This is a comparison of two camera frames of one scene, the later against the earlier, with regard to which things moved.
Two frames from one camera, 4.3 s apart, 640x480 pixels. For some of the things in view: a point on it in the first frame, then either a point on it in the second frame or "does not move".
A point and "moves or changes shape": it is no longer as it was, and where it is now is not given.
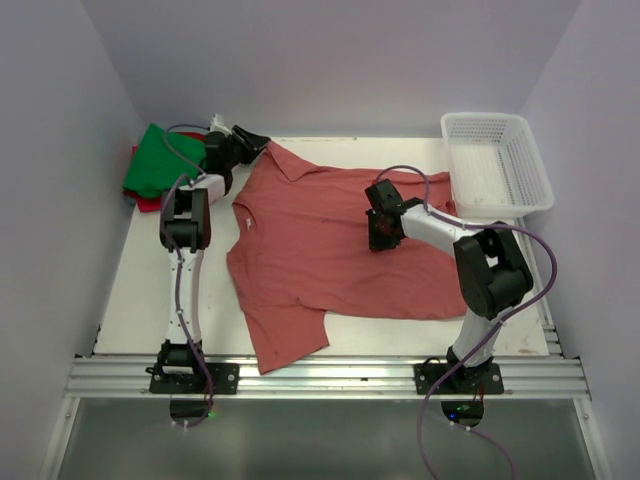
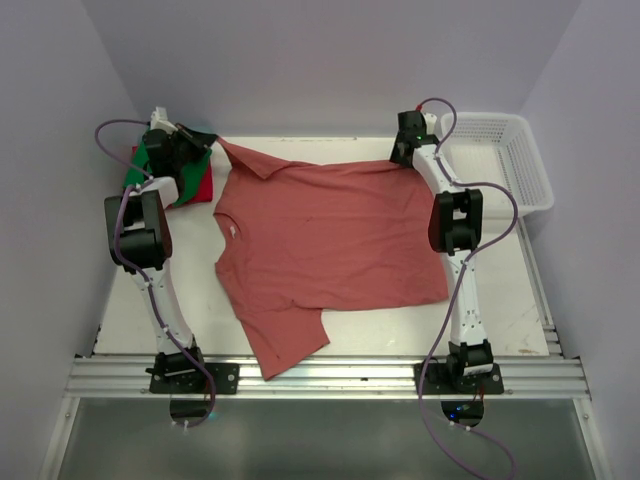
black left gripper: (257, 143) → (199, 142)
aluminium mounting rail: (329, 377) does not move
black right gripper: (375, 241) → (396, 155)
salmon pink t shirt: (299, 246) moves or changes shape
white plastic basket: (494, 168) does not move
